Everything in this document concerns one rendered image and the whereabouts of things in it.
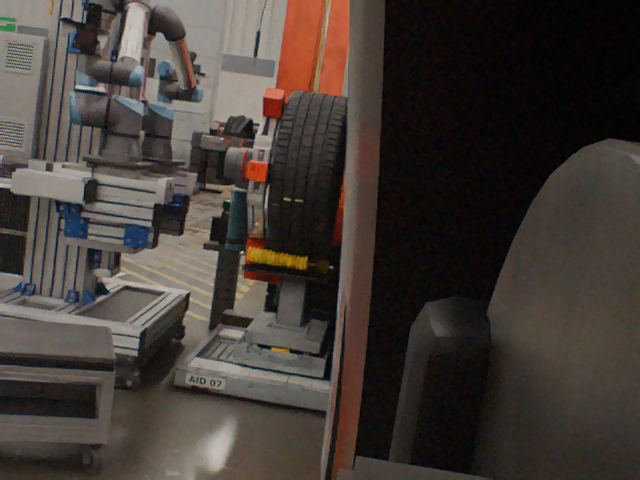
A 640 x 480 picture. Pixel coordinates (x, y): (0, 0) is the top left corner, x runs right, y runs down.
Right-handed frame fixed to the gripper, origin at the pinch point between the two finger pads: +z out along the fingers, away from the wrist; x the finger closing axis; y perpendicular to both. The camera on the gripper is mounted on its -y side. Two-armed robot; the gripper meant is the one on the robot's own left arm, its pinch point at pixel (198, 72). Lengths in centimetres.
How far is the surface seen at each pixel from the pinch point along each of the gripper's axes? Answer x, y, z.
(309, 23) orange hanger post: 55, -35, -15
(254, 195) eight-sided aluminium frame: 79, 38, -87
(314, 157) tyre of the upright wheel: 98, 18, -88
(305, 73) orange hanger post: 60, -13, -15
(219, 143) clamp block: 58, 23, -84
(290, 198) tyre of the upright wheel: 94, 34, -89
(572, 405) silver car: 190, 3, -358
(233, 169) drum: 61, 33, -70
